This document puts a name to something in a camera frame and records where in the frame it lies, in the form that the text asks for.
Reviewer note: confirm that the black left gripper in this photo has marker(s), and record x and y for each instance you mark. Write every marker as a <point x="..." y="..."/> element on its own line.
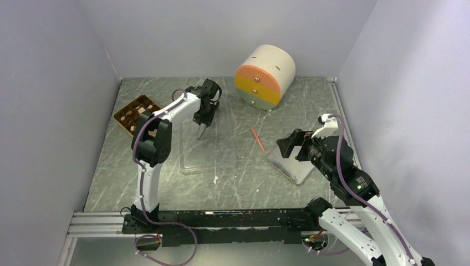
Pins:
<point x="208" y="120"/>

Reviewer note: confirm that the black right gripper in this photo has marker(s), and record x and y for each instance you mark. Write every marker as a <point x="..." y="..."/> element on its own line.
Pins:
<point x="286" y="144"/>

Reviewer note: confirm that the black metal tongs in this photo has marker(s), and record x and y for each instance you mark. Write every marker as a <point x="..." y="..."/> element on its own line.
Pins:
<point x="201" y="131"/>

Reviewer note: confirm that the silver tin lid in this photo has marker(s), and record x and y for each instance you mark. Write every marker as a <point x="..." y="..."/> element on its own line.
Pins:
<point x="292" y="169"/>

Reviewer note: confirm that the gold chocolate tin box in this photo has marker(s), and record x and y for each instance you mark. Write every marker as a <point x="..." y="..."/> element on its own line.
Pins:
<point x="127" y="116"/>

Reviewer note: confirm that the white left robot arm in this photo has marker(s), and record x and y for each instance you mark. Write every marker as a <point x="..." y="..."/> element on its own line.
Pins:
<point x="152" y="145"/>

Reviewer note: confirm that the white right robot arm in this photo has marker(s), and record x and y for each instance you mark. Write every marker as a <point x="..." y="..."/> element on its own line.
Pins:
<point x="382" y="243"/>

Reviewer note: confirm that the red pen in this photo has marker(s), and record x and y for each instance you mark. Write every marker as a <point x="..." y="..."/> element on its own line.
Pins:
<point x="256" y="137"/>

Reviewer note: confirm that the clear plastic tray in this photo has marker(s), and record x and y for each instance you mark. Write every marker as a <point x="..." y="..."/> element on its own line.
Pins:
<point x="215" y="149"/>

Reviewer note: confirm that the round pastel drawer cabinet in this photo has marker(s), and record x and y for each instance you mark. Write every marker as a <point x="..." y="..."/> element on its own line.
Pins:
<point x="264" y="77"/>

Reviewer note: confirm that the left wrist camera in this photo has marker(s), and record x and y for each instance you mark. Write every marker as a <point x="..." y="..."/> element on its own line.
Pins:
<point x="211" y="90"/>

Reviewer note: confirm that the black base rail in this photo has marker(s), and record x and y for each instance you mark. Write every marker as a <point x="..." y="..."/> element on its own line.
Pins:
<point x="176" y="228"/>

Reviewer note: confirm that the aluminium frame rail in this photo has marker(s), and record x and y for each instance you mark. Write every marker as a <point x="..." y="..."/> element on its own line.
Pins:
<point x="90" y="225"/>

